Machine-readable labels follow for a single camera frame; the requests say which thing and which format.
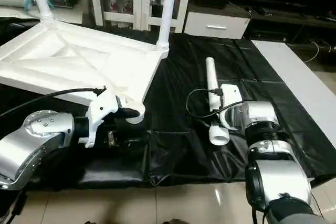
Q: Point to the white plastic table top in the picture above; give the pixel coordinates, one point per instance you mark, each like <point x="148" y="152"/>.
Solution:
<point x="79" y="61"/>

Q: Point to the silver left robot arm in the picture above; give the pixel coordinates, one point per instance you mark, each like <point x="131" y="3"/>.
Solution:
<point x="37" y="140"/>

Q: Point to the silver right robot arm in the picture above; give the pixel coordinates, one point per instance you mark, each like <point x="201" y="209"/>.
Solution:
<point x="268" y="150"/>

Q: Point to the black work mat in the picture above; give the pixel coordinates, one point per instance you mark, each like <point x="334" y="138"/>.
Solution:
<point x="173" y="145"/>

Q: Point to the white drawer unit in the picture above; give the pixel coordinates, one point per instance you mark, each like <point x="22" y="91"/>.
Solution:
<point x="218" y="24"/>

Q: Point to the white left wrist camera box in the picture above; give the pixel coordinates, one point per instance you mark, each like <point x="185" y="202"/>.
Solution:
<point x="102" y="114"/>

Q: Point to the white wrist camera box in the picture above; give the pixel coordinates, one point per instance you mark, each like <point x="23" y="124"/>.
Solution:
<point x="102" y="114"/>
<point x="228" y="98"/>

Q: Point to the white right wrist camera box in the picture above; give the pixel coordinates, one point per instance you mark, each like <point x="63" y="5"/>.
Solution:
<point x="228" y="98"/>

